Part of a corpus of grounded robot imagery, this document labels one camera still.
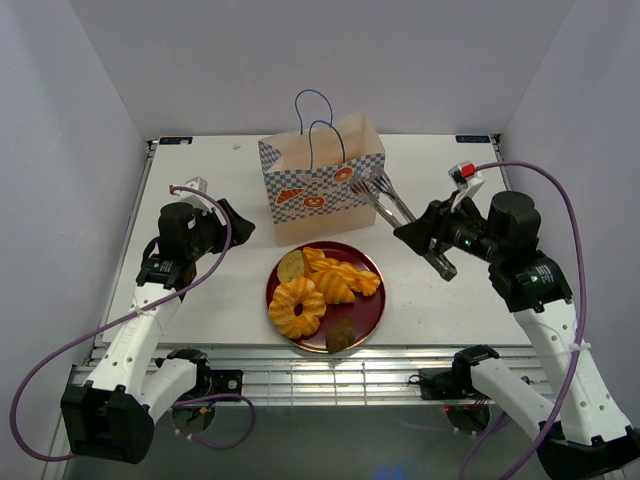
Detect blue corner label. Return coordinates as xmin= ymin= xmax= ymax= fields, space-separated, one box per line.
xmin=455 ymin=135 xmax=491 ymax=144
xmin=158 ymin=136 xmax=193 ymax=145

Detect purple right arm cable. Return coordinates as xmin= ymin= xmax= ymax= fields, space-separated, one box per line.
xmin=459 ymin=161 xmax=587 ymax=480

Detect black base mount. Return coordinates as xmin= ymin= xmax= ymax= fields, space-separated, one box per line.
xmin=407 ymin=369 xmax=487 ymax=402
xmin=196 ymin=368 xmax=244 ymax=396

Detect small striped croissant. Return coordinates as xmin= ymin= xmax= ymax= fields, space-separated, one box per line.
xmin=310 ymin=271 xmax=355 ymax=305

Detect aluminium frame rail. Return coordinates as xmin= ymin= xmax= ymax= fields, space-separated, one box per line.
xmin=62 ymin=344 xmax=566 ymax=409

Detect checkered paper bag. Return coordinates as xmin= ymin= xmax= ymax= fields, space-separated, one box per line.
xmin=258 ymin=88 xmax=386 ymax=246

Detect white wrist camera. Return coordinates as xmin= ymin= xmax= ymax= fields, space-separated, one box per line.
xmin=448 ymin=162 xmax=485 ymax=211
xmin=169 ymin=177 xmax=213 ymax=213

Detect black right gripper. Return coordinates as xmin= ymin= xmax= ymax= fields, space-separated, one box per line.
xmin=392 ymin=189 xmax=504 ymax=264

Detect round glazed ring bread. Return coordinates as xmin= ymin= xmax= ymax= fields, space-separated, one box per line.
xmin=268 ymin=277 xmax=326 ymax=340

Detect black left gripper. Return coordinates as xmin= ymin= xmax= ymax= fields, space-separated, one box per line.
xmin=187 ymin=198 xmax=256 ymax=260

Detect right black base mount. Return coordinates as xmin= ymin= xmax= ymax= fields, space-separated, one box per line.
xmin=407 ymin=369 xmax=487 ymax=402

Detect metal serving tongs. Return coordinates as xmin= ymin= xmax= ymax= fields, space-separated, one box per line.
xmin=349 ymin=166 xmax=457 ymax=281

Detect right blue corner label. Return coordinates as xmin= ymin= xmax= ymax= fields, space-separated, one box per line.
xmin=455 ymin=135 xmax=491 ymax=144

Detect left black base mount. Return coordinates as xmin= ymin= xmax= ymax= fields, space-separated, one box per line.
xmin=196 ymin=368 xmax=244 ymax=396

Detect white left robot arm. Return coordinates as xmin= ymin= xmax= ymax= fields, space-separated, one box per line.
xmin=61 ymin=196 xmax=255 ymax=464

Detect twisted bread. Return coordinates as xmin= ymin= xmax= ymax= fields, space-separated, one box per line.
xmin=302 ymin=247 xmax=382 ymax=296

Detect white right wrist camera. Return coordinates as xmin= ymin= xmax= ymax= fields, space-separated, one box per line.
xmin=448 ymin=162 xmax=485 ymax=211

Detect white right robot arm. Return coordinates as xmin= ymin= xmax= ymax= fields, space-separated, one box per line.
xmin=394 ymin=191 xmax=639 ymax=479

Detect left blue corner label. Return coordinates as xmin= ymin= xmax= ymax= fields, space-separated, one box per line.
xmin=158 ymin=136 xmax=193 ymax=145

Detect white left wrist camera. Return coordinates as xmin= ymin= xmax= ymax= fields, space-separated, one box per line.
xmin=169 ymin=177 xmax=213 ymax=213

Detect red round plate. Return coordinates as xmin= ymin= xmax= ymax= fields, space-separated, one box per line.
xmin=266 ymin=241 xmax=386 ymax=354

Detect brown chocolate bread lump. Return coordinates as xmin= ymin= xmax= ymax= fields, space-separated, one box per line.
xmin=326 ymin=317 xmax=356 ymax=354

